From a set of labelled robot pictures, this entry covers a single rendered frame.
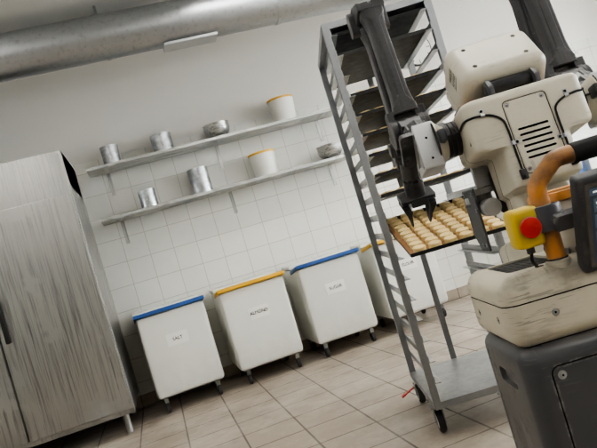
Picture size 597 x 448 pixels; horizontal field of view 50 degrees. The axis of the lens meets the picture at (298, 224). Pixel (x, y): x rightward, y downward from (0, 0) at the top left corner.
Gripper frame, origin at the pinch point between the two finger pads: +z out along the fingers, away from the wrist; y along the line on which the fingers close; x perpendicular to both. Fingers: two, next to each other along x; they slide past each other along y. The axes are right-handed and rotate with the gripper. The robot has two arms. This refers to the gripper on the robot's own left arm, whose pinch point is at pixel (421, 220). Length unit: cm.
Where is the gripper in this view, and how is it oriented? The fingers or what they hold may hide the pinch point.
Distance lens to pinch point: 192.5
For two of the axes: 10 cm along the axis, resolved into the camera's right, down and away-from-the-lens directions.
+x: 1.3, 4.1, -9.0
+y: -9.6, 2.9, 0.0
